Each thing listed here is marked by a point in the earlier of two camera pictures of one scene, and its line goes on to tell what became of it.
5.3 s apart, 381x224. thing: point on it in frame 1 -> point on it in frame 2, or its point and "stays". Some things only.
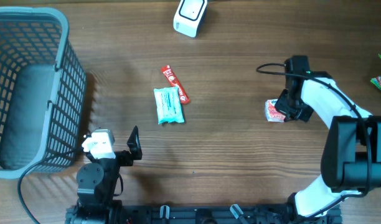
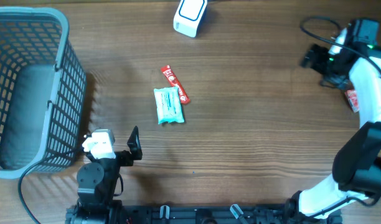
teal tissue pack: (169, 105) stays
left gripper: (126, 159) stays
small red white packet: (272, 114) -> (353, 98)
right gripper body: (294, 107) -> (329, 65)
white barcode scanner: (188, 17) stays
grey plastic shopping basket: (38, 88) stays
